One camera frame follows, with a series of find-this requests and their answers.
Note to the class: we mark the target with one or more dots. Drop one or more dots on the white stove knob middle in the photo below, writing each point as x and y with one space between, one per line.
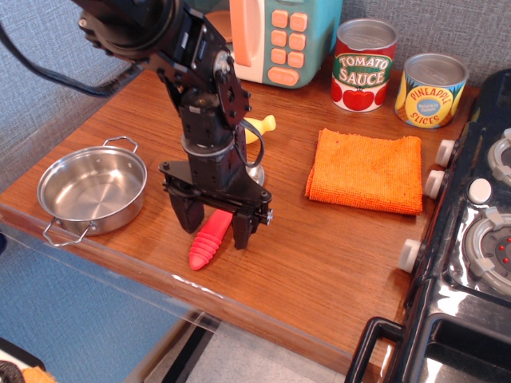
433 183

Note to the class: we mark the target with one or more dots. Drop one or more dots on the orange folded cloth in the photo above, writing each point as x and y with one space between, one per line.
368 173

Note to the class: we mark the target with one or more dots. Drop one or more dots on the tomato sauce can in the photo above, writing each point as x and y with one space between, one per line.
363 60

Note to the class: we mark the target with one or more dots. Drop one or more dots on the white stove knob lower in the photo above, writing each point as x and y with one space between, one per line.
408 255

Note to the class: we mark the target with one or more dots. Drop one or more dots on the yellow toy banana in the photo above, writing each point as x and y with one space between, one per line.
267 124

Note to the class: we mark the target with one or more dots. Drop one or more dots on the teal toy microwave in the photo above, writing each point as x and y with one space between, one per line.
279 43

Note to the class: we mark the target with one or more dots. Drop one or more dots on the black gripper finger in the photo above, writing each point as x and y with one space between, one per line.
244 224
190 213

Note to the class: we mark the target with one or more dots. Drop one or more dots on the black toy stove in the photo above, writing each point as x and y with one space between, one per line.
457 309

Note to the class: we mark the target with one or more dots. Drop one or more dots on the pineapple slices can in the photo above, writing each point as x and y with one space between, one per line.
430 90

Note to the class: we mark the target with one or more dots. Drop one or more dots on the white stove knob upper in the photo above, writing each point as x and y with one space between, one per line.
444 152

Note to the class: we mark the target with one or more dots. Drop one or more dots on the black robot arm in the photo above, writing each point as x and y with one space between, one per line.
191 58

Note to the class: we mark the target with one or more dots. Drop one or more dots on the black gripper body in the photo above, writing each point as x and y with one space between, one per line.
217 176

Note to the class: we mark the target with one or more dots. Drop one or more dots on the red handled metal spoon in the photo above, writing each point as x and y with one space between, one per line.
208 239

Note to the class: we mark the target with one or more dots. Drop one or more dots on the white stove knob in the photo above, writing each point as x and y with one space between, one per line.
433 183
444 152
408 255

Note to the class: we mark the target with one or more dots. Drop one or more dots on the silver metal pan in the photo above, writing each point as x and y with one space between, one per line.
93 191

